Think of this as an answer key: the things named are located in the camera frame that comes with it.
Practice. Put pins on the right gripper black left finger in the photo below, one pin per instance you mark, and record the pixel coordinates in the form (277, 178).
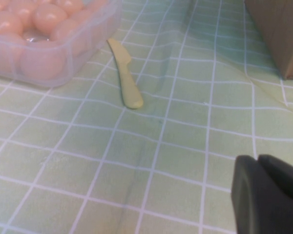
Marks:
(254, 200)

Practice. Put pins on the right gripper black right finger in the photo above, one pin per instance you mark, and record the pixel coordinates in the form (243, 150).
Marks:
(285, 175)

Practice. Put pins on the brown cardboard box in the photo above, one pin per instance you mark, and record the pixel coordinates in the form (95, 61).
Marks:
(278, 29)

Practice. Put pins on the clear plastic egg box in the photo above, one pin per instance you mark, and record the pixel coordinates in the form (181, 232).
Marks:
(70, 61)

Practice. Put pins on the green checked tablecloth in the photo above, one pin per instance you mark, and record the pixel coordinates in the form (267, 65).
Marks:
(161, 170)

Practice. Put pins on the yellow plastic knife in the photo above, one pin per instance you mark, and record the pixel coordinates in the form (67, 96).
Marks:
(129, 85)

